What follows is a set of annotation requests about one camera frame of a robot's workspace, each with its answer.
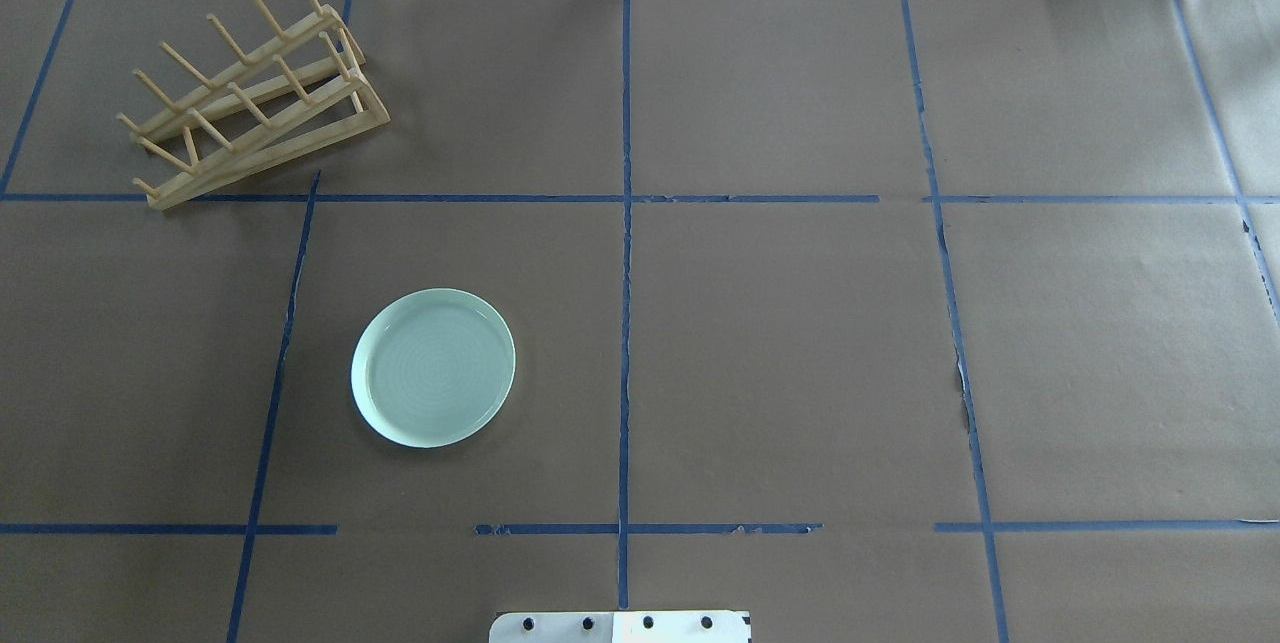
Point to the mint green plate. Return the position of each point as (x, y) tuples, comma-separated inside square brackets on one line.
[(433, 368)]

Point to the wooden dish rack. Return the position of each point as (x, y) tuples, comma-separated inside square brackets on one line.
[(302, 90)]

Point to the white pedestal column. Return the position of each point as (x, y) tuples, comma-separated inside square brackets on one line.
[(623, 626)]

